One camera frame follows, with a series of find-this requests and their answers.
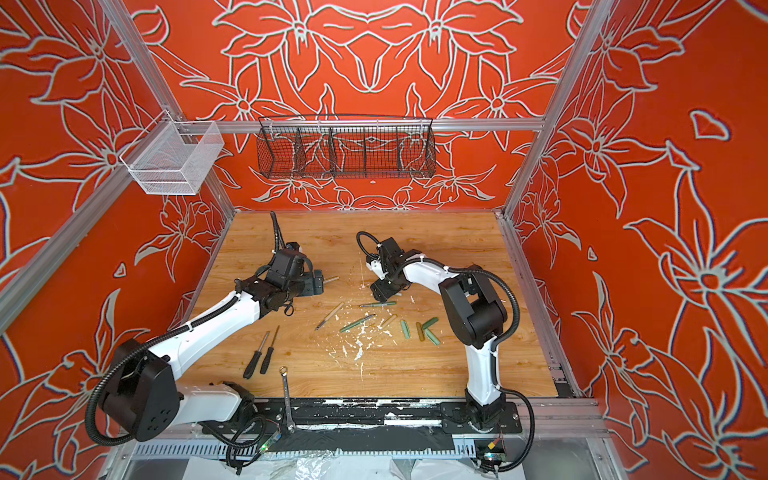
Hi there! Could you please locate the dark green pen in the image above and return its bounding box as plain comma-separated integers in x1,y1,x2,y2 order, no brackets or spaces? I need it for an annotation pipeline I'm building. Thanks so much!
339,314,376,333
358,301,397,309

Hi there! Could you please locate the light green cap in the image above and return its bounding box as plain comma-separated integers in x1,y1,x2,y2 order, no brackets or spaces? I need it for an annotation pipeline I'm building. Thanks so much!
424,329,441,345
400,320,411,340

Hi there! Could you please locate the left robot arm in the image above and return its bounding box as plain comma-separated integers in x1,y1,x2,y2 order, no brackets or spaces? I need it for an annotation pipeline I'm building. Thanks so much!
84,213,324,447

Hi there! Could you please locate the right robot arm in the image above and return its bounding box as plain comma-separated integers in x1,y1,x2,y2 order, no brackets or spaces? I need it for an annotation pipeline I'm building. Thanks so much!
356,231,521,432

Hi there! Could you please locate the beige pen cap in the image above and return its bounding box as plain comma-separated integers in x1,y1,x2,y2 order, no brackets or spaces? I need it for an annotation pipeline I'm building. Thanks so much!
379,314,398,329

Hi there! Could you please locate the dark green pen cap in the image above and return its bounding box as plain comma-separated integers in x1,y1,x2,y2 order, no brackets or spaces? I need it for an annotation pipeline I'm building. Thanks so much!
422,317,439,329

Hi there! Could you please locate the black screwdriver left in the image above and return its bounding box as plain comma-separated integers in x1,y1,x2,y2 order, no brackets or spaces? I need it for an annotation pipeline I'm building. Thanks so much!
243,331,270,379

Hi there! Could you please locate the black screwdriver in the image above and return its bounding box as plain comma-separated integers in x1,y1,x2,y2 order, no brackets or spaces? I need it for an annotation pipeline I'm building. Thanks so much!
259,327,280,375
243,331,270,379

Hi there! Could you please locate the black screwdriver right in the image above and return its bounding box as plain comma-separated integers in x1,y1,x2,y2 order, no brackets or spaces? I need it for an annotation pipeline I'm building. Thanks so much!
259,327,280,375

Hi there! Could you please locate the metal wrench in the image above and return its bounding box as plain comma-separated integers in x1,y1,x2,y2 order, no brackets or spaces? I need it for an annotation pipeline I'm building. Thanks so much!
279,366,296,433

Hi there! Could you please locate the clear plastic bin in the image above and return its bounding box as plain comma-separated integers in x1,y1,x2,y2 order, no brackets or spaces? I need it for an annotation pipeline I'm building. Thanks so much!
119,120,224,196

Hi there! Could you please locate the black wire basket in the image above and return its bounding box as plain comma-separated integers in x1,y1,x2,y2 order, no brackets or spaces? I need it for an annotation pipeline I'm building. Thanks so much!
256,115,437,180

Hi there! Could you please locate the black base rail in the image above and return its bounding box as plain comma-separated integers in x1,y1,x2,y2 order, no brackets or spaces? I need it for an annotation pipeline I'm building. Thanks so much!
201,395,523,436

